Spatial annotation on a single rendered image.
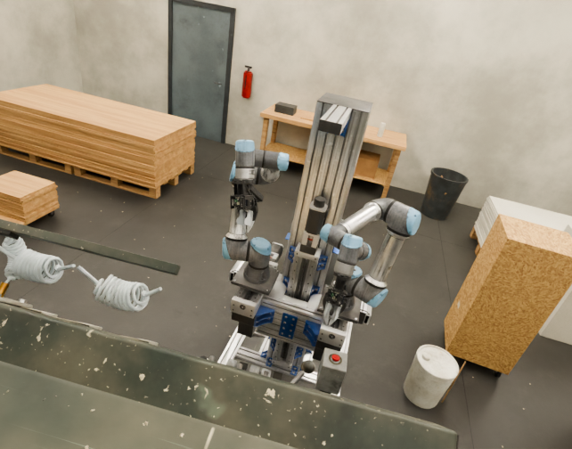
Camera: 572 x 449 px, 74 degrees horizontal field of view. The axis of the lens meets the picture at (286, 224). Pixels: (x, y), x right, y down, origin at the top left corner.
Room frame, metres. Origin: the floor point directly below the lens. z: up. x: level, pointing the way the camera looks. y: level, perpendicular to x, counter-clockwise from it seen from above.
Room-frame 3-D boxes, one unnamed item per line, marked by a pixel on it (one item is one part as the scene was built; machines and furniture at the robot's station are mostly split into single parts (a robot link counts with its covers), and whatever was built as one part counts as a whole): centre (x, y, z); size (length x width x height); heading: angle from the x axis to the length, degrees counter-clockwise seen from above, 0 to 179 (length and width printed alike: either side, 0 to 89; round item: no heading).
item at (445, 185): (5.25, -2.17, 0.33); 0.52 x 0.52 x 0.65
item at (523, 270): (2.49, -1.81, 0.63); 0.50 x 0.42 x 1.25; 76
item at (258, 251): (1.71, 0.12, 1.20); 0.13 x 0.12 x 0.14; 97
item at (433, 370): (1.97, -1.26, 0.24); 0.32 x 0.30 x 0.47; 79
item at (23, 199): (3.22, 2.78, 0.20); 0.61 x 0.51 x 0.40; 79
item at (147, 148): (4.85, 2.78, 0.39); 2.46 x 1.04 x 0.78; 79
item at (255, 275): (1.71, 0.11, 1.09); 0.15 x 0.15 x 0.10
